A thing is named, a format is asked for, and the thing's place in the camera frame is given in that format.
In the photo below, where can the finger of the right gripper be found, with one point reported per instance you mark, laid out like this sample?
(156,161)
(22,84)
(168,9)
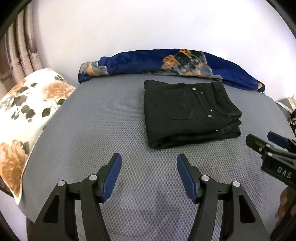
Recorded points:
(277,139)
(258,145)

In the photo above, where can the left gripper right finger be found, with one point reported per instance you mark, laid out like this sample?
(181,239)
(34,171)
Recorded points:
(240,219)

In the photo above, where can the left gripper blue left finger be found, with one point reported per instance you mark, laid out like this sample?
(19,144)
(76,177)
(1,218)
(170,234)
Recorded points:
(57,219)

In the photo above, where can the black pants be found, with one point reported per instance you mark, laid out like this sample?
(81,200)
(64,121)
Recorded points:
(184,114)

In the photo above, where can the person right hand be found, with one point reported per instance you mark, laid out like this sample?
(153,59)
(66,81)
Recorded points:
(286,200)

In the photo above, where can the black white striped knit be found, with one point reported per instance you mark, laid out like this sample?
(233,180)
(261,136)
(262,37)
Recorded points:
(292,121)

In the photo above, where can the white patterned cloth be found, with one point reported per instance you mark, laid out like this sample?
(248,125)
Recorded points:
(287,105)

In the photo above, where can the grey mesh mattress cover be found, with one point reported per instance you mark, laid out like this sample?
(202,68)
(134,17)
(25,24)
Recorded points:
(104,116)

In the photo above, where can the white floral pillow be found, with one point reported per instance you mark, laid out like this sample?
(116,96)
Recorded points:
(25,111)

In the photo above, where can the blue floral blanket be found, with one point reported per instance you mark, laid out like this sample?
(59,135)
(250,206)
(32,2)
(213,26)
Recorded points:
(176,62)

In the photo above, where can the beige patterned curtain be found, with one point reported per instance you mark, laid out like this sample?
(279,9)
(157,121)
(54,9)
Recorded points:
(19,53)

